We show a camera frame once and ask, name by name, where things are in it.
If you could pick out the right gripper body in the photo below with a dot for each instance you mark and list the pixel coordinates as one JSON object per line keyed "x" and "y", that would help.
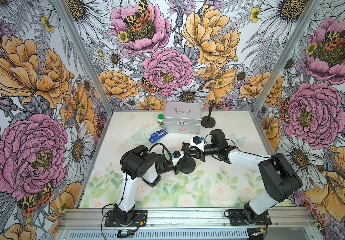
{"x": 210, "y": 149}

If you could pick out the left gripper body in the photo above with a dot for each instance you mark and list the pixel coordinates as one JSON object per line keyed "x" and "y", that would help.
{"x": 169, "y": 166}

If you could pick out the black round stand base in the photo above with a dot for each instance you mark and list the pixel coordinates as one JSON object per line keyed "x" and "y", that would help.
{"x": 208, "y": 122}

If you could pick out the black stand pole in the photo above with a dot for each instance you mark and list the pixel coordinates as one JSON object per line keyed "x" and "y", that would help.
{"x": 186, "y": 150}

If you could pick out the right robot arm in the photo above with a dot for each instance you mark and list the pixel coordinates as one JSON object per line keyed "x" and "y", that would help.
{"x": 279, "y": 178}

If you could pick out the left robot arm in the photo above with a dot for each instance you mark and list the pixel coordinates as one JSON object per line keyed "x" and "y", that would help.
{"x": 141, "y": 164}

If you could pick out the blue snack packet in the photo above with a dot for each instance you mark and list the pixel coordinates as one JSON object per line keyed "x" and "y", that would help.
{"x": 156, "y": 135}

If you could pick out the clear plastic bag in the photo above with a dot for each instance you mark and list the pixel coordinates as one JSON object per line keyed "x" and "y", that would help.
{"x": 138, "y": 138}

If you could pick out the silver aluminium first aid case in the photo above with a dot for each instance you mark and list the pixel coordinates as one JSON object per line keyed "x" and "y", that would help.
{"x": 182, "y": 118}

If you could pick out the green capped white bottle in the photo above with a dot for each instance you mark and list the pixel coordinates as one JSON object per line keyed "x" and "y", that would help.
{"x": 160, "y": 119}

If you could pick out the small circuit board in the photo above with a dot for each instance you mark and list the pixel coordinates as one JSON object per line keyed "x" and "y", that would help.
{"x": 124, "y": 233}

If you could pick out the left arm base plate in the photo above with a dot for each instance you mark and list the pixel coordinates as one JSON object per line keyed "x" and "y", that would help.
{"x": 133, "y": 218}

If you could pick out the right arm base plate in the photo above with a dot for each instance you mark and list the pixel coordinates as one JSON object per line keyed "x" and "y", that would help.
{"x": 245, "y": 217}

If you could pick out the aluminium front rail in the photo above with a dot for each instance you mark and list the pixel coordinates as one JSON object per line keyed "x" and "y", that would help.
{"x": 179, "y": 218}

